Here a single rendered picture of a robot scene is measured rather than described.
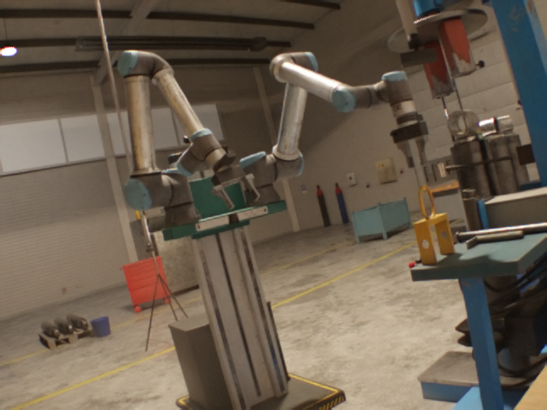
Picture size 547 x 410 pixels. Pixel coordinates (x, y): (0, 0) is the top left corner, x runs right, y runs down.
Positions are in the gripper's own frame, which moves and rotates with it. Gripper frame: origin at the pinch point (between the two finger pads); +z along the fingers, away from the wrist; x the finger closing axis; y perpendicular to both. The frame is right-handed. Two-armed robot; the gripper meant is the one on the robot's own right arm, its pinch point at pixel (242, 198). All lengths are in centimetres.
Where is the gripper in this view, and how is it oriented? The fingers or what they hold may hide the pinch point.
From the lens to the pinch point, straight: 187.5
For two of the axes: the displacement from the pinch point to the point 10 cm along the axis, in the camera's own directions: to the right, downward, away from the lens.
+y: -4.4, 5.2, 7.3
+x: -7.1, 2.9, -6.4
